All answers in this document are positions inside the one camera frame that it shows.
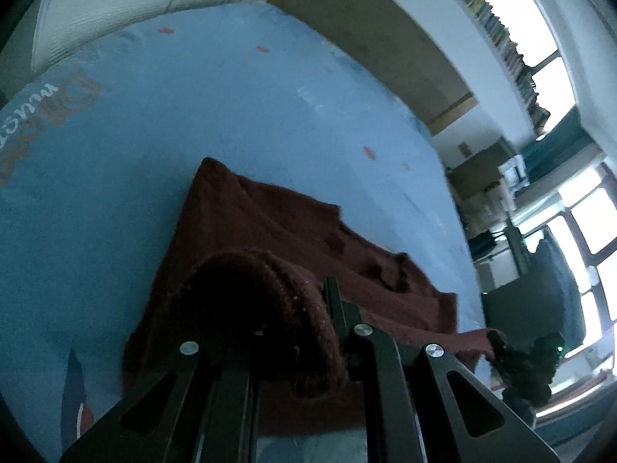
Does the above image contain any wooden drawer cabinet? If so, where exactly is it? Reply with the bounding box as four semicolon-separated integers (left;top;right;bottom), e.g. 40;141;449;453
447;138;517;238

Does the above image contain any blue cartoon bed sheet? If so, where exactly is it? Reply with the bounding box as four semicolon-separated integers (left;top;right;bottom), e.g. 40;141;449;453
1;4;484;462

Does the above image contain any dark red knitted sweater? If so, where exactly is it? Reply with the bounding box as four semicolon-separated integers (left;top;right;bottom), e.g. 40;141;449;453
122;158;492;435

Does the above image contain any dark chair with blue cushion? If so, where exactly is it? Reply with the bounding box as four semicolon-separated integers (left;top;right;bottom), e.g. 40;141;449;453
482;229;586;352

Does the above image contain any row of books on shelf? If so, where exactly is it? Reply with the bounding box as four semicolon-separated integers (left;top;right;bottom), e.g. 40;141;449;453
461;0;550;137

